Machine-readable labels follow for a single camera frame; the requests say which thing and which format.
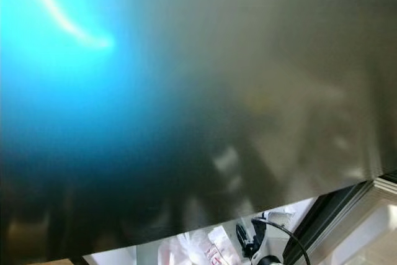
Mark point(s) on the silver freezer door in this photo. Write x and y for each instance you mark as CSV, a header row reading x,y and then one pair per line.
x,y
192,91

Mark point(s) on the grey fridge cabinet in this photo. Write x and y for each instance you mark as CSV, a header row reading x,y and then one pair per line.
x,y
118,259

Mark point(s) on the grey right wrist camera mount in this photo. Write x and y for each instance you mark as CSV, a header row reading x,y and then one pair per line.
x,y
272,240

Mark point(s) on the white KFC plastic bag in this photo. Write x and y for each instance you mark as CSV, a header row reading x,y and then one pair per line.
x,y
198,249

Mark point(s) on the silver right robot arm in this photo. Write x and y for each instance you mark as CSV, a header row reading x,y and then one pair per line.
x,y
270,260

